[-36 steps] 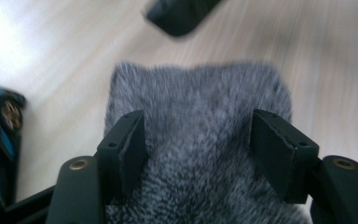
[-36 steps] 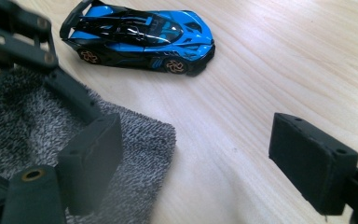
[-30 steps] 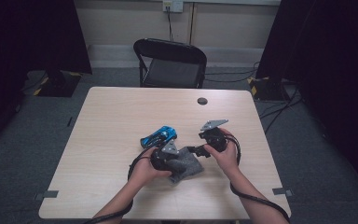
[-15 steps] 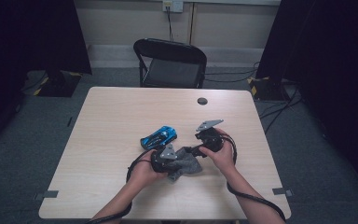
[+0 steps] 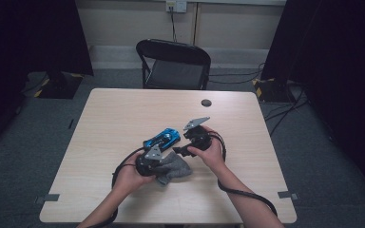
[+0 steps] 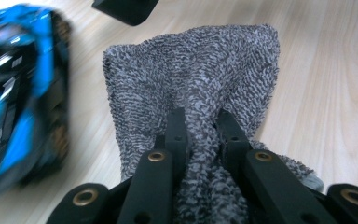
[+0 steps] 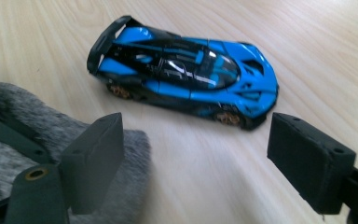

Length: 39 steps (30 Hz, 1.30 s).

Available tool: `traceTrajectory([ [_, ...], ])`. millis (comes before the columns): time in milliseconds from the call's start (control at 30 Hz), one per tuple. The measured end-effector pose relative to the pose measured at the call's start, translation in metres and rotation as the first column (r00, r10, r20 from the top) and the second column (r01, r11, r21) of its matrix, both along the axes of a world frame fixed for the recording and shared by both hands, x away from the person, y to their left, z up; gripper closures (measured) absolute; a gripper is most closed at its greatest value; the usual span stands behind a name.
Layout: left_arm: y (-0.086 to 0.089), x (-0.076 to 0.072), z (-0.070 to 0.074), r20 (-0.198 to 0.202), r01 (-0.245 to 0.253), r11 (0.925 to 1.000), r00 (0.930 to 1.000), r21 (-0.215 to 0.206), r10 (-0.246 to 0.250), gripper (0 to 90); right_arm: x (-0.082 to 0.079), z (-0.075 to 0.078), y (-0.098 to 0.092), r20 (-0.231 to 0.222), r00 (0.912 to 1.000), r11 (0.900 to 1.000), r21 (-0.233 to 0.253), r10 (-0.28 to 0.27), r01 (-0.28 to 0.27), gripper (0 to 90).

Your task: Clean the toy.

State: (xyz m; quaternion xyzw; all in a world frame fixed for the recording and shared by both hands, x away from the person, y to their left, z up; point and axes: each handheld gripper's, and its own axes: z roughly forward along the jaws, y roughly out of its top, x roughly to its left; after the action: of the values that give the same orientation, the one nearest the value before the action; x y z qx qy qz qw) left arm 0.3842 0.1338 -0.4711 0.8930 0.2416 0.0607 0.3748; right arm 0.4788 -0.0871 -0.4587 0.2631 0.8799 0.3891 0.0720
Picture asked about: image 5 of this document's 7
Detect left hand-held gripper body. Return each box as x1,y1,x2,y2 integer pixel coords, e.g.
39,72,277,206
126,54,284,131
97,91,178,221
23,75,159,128
135,143,173,178

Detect black wall socket cable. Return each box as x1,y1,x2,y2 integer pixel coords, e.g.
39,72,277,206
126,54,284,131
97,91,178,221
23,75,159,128
169,7,178,43

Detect person's right hand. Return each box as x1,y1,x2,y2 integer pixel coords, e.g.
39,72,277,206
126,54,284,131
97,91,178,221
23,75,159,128
186,125,227,174

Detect black floor cables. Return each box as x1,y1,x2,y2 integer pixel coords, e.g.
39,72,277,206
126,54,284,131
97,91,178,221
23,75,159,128
208,62,310,138

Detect grey tape strip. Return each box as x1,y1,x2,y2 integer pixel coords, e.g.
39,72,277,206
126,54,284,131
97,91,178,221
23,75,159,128
277,190,299,200
34,193,61,205

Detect black folding chair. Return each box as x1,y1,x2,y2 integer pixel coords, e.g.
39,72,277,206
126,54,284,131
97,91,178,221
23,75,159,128
135,38,212,91

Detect person's left hand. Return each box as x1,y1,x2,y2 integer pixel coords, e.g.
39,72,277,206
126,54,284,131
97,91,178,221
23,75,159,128
111,153,157,199

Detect black stand base yellow tape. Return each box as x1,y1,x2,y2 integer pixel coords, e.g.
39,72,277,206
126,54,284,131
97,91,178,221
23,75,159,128
32,71,85,100
251,77,297,105

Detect left hand-held gripper black cable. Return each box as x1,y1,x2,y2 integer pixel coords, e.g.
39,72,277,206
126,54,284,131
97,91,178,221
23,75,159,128
86,146,145,228

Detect hand-held gripper black cable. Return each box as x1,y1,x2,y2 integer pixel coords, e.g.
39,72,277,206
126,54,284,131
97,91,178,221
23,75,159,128
86,146,145,228
208,132,279,219

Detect black curtain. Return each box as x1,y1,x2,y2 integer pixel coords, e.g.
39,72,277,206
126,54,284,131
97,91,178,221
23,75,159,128
0,0,95,160
260,0,365,203

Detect grey cloth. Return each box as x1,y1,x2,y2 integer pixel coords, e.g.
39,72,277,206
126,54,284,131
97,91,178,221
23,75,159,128
153,150,194,187

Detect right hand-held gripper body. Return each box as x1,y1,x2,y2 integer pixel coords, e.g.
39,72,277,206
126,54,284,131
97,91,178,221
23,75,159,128
182,116,213,152

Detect right hand-held gripper black cable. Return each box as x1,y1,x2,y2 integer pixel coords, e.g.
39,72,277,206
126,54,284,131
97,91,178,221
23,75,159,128
208,132,279,219

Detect white wall socket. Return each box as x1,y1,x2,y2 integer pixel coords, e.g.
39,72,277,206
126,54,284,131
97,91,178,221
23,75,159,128
165,0,188,14

